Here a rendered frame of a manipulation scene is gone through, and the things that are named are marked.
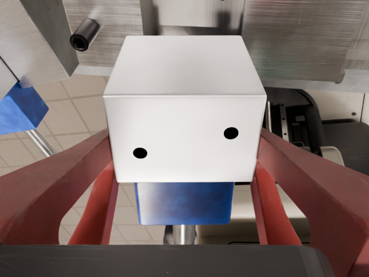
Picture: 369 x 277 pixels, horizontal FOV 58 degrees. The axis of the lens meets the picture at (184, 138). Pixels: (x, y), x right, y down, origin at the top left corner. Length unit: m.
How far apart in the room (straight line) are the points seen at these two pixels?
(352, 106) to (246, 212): 0.63
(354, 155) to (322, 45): 0.76
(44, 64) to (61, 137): 1.45
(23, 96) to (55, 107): 1.29
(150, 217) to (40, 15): 0.17
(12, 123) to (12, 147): 1.63
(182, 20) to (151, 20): 0.02
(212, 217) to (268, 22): 0.10
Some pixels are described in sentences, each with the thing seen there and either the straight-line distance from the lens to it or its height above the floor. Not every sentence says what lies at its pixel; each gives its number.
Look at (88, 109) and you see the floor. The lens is 1.53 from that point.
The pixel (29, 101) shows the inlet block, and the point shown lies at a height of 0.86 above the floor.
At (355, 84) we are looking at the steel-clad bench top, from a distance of 0.33.
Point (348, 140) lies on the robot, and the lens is 0.98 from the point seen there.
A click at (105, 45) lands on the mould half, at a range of 0.20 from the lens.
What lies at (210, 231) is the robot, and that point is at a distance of 0.50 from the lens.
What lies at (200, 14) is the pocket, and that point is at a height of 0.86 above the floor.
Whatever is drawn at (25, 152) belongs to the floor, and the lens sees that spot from 1.93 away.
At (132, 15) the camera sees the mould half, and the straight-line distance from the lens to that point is 0.19.
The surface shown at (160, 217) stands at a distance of 0.16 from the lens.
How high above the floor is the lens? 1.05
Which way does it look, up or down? 45 degrees down
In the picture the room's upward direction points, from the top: 169 degrees counter-clockwise
